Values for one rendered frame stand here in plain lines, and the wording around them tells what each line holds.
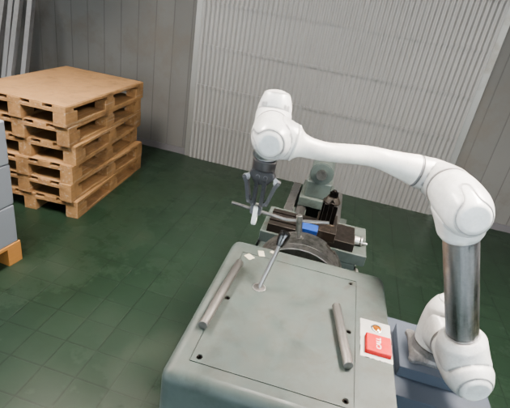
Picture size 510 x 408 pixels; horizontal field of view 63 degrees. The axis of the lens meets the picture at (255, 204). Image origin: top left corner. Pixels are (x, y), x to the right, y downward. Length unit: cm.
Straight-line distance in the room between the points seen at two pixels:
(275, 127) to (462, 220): 54
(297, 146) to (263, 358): 53
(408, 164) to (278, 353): 69
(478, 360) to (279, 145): 94
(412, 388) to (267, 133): 114
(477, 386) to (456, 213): 61
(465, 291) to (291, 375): 66
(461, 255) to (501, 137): 389
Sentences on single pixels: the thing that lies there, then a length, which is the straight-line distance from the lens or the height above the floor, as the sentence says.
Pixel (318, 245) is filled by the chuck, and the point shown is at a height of 123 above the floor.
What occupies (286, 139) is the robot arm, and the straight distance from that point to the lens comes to 107.
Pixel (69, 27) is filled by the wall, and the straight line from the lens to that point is 597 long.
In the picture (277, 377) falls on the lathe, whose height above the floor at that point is 126.
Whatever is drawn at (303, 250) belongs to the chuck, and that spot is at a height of 124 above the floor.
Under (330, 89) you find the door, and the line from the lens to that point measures 482.
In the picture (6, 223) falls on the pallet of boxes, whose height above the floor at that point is 34.
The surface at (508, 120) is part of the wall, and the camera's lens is 513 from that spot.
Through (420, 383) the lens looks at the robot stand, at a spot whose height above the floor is 75.
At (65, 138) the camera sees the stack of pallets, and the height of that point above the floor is 73.
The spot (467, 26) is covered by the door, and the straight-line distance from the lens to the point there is 484.
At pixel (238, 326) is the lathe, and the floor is 126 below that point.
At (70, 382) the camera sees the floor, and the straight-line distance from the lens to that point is 258.
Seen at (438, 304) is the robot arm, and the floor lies 105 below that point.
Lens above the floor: 195
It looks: 26 degrees down
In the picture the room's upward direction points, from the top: 10 degrees clockwise
